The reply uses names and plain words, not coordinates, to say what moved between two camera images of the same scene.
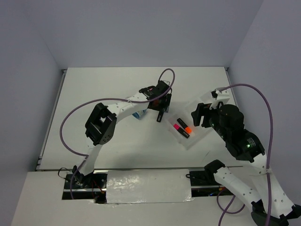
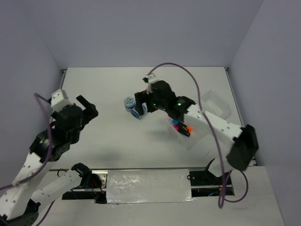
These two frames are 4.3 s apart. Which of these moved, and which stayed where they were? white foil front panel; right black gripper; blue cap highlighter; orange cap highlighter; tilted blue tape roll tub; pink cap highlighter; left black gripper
Moved: left black gripper; right black gripper; blue cap highlighter
Stayed: pink cap highlighter; white foil front panel; orange cap highlighter; tilted blue tape roll tub
